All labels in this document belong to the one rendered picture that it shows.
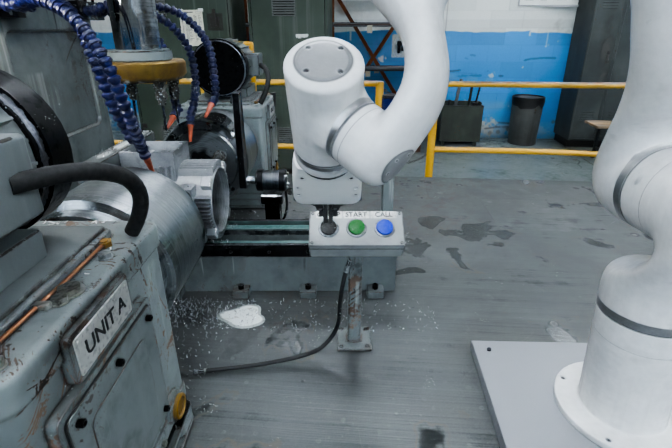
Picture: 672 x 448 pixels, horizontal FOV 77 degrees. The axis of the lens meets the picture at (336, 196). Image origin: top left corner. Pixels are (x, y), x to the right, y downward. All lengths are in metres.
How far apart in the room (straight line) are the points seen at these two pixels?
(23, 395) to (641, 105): 0.68
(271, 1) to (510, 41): 3.26
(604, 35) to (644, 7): 5.38
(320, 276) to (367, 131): 0.65
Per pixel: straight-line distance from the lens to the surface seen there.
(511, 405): 0.82
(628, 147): 0.68
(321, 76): 0.43
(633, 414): 0.81
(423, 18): 0.44
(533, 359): 0.92
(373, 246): 0.75
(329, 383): 0.84
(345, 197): 0.62
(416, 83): 0.42
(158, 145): 1.11
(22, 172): 0.44
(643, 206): 0.65
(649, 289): 0.68
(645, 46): 0.61
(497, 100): 6.14
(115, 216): 0.70
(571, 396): 0.85
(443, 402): 0.83
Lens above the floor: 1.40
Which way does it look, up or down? 22 degrees down
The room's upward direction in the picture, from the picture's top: straight up
